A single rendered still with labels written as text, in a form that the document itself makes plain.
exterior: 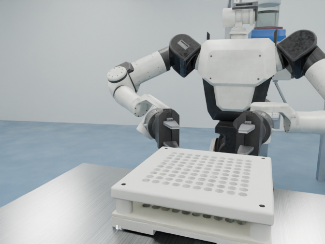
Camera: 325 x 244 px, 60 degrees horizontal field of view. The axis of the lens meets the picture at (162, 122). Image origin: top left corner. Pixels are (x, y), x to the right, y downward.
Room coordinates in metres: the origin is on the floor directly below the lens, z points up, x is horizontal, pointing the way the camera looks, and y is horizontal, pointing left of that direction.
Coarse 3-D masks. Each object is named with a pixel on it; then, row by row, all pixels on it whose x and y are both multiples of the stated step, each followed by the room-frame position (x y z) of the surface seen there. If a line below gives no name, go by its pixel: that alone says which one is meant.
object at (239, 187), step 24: (144, 168) 0.50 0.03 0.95; (168, 168) 0.51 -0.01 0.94; (192, 168) 0.50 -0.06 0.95; (216, 168) 0.50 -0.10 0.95; (240, 168) 0.50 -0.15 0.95; (264, 168) 0.50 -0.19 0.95; (120, 192) 0.41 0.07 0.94; (144, 192) 0.40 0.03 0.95; (168, 192) 0.40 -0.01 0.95; (192, 192) 0.40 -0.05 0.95; (216, 192) 0.40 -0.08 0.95; (240, 192) 0.40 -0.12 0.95; (264, 192) 0.40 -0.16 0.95; (240, 216) 0.35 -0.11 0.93; (264, 216) 0.34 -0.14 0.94
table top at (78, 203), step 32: (32, 192) 0.55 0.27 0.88; (64, 192) 0.55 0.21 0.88; (96, 192) 0.55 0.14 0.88; (288, 192) 0.55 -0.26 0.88; (0, 224) 0.43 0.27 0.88; (32, 224) 0.43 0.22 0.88; (64, 224) 0.43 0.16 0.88; (96, 224) 0.43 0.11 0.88; (288, 224) 0.43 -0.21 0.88; (320, 224) 0.43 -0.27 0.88
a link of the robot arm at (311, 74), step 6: (324, 60) 0.93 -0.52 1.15; (312, 66) 0.94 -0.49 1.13; (318, 66) 0.93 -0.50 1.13; (324, 66) 0.92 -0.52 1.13; (306, 72) 0.96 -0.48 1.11; (312, 72) 0.94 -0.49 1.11; (318, 72) 0.92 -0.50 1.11; (324, 72) 0.91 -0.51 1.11; (312, 78) 0.94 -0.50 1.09; (318, 78) 0.92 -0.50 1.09; (324, 78) 0.90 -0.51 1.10; (312, 84) 0.94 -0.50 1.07; (318, 84) 0.92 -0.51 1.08; (324, 84) 0.90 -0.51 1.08; (318, 90) 0.92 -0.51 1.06; (324, 90) 0.90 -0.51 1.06; (324, 96) 0.90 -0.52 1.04
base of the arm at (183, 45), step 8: (176, 40) 1.13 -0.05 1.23; (184, 40) 1.13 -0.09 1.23; (192, 40) 1.13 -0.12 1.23; (176, 48) 1.11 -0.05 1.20; (184, 48) 1.11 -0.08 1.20; (192, 48) 1.11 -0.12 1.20; (200, 48) 1.12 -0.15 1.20; (184, 56) 1.09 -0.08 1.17; (192, 56) 1.11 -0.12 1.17; (184, 64) 1.11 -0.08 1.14; (192, 64) 1.15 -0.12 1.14; (184, 72) 1.16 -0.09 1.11
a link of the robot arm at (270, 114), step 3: (258, 111) 0.77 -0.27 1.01; (261, 111) 0.78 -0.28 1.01; (267, 114) 0.78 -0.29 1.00; (270, 114) 0.80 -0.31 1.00; (270, 117) 0.77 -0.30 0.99; (234, 123) 0.82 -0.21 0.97; (273, 123) 0.77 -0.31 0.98; (234, 126) 0.82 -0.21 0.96; (273, 126) 0.77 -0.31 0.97; (270, 135) 0.82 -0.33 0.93; (270, 138) 0.83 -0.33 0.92; (267, 141) 0.82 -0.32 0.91; (270, 141) 0.83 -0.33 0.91
